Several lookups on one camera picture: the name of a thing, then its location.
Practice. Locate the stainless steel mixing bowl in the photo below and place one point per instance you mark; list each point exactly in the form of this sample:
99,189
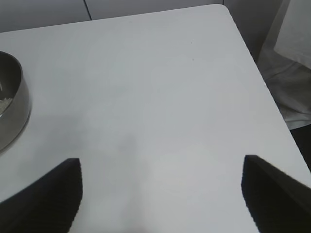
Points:
17,116

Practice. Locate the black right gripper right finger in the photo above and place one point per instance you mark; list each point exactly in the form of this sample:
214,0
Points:
279,199

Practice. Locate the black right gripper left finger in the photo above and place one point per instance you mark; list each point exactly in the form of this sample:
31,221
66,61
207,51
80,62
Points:
43,201

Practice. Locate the person in white shirt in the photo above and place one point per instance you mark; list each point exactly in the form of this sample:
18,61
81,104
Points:
289,72

